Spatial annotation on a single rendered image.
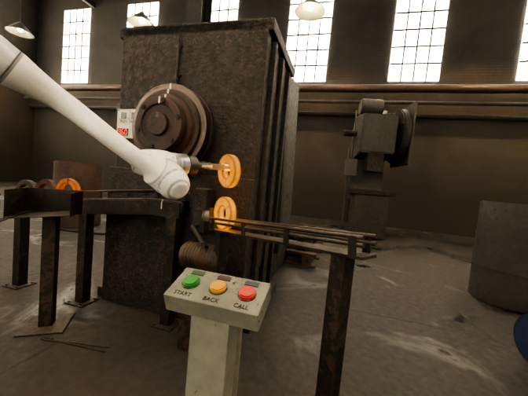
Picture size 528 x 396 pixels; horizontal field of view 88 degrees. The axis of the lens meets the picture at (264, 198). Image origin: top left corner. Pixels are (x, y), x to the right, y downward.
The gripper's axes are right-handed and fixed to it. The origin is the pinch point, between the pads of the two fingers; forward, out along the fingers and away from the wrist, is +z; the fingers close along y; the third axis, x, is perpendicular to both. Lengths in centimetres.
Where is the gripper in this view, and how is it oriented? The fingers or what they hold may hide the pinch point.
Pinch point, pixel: (229, 167)
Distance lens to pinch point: 127.2
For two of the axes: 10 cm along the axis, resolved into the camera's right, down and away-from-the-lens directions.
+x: 0.5, -9.9, -1.0
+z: 7.7, -0.2, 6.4
